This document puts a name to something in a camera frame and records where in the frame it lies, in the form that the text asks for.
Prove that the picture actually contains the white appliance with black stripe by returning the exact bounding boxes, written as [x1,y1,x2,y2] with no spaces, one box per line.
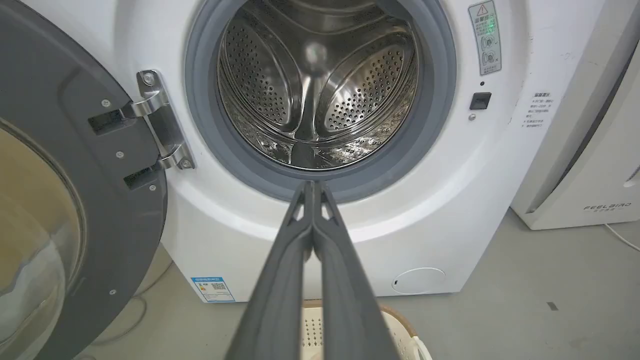
[510,0,640,231]

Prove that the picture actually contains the white power cable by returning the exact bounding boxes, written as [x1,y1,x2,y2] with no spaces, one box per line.
[604,223,640,252]

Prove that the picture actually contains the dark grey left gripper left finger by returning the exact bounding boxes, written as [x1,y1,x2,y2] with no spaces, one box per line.
[225,180,315,360]

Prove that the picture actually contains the white front-load washing machine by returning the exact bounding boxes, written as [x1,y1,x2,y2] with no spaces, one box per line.
[20,0,608,304]

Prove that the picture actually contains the thin grey floor cable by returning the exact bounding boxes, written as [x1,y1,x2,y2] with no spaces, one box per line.
[90,260,173,347]

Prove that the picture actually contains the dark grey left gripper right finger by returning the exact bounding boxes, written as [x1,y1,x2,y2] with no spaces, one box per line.
[312,181,401,360]

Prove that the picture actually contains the grey washing machine door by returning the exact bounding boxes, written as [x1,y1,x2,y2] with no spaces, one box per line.
[0,0,168,360]

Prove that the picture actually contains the cream plastic laundry basket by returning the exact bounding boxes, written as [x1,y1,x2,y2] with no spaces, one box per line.
[300,299,433,360]

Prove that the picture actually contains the chrome washer door hinge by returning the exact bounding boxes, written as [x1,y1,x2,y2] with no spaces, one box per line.
[122,70,196,171]

